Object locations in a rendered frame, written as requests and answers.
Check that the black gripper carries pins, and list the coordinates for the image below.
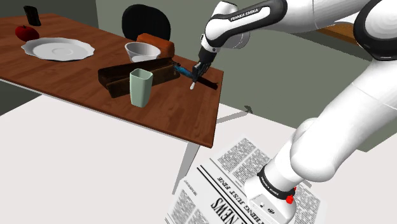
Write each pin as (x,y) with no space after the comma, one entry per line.
(206,57)

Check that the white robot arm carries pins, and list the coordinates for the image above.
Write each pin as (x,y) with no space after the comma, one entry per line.
(347,124)

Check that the brown bread loaf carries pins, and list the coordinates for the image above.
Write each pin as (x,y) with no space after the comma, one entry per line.
(166,46)

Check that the brown wooden table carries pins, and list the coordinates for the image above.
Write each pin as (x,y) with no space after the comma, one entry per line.
(173,108)

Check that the pale green cup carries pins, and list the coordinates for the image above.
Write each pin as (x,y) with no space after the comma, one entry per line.
(140,90)

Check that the white bowl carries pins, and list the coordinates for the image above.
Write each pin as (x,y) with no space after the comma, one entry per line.
(141,49)

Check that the black chair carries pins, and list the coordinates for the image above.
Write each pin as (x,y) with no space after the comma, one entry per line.
(145,21)

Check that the dark brown open book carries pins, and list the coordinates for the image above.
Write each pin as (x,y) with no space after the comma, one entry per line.
(118,76)

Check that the newspaper patterned robot stand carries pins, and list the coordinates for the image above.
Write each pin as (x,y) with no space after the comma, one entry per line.
(214,186)

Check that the white scalloped plate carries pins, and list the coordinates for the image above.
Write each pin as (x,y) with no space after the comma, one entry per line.
(59,49)

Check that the black phone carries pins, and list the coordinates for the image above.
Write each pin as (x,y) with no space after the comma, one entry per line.
(32,15)

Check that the red apple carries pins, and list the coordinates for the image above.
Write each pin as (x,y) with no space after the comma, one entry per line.
(26,33)

